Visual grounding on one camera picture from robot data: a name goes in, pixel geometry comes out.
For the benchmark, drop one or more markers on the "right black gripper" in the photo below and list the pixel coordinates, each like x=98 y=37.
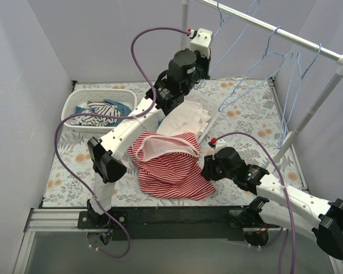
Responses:
x=207 y=170

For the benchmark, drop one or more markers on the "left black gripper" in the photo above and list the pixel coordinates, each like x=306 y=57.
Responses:
x=203 y=66

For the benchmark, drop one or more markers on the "red white striped tank top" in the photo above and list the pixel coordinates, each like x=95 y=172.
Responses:
x=168 y=166

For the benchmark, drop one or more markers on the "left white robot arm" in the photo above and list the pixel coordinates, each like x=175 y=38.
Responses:
x=106 y=152

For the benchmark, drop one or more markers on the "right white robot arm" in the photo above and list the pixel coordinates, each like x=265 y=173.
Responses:
x=317 y=219

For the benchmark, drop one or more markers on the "cream white garment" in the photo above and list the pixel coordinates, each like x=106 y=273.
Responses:
x=189 y=116

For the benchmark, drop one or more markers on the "white rectangular laundry basket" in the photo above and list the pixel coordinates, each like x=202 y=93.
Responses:
x=208 y=104

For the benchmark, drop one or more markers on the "floral patterned table mat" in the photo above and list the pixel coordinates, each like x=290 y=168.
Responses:
x=251 y=126

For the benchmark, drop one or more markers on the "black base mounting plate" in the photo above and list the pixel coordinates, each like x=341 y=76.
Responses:
x=233 y=223

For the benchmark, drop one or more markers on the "black white striped garment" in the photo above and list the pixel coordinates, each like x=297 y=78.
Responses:
x=100 y=114

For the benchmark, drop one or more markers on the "white oval laundry basket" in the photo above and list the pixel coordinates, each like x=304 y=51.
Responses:
x=81 y=96

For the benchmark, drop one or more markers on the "silver white clothes rack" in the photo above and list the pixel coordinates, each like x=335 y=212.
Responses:
x=291 y=137

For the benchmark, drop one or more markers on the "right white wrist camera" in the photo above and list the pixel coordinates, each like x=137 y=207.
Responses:
x=217 y=144

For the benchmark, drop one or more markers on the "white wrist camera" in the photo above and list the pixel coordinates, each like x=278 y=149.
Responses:
x=200 y=41
x=217 y=144

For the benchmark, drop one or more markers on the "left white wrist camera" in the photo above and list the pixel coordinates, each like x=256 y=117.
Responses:
x=200 y=41

